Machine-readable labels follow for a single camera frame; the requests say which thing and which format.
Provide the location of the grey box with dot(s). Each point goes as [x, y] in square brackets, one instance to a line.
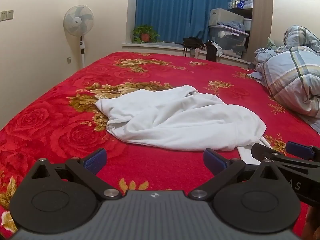
[226, 16]

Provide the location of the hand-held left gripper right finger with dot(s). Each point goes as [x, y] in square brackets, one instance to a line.
[214, 160]

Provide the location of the person's right forearm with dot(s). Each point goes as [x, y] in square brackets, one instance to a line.
[313, 222]

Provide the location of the potted green plant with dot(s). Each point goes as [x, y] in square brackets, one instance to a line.
[145, 33]

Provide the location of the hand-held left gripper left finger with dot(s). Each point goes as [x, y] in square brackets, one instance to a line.
[96, 162]

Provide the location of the white plastic tub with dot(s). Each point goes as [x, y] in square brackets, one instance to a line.
[247, 23]

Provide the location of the black bag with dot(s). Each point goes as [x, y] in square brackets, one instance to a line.
[192, 42]

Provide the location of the red floral blanket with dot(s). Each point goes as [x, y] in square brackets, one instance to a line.
[62, 130]

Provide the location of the plaid duvet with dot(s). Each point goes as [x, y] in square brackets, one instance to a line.
[292, 80]

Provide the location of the blue crumpled clothes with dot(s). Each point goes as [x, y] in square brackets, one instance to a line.
[235, 25]

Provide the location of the black bottle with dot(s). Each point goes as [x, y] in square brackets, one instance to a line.
[211, 51]

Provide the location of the white standing fan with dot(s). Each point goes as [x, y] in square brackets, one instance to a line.
[78, 21]

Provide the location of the blue curtain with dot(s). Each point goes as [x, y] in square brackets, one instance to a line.
[185, 10]

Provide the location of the white garment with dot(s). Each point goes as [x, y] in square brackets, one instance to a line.
[180, 120]

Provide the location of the white cloth on windowsill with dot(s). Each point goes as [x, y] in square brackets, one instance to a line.
[219, 50]

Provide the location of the clear plastic storage box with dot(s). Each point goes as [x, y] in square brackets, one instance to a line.
[228, 41]

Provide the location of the wall switch panel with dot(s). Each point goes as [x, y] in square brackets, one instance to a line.
[3, 15]
[10, 14]

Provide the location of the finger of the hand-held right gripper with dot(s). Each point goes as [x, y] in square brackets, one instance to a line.
[267, 152]
[300, 150]

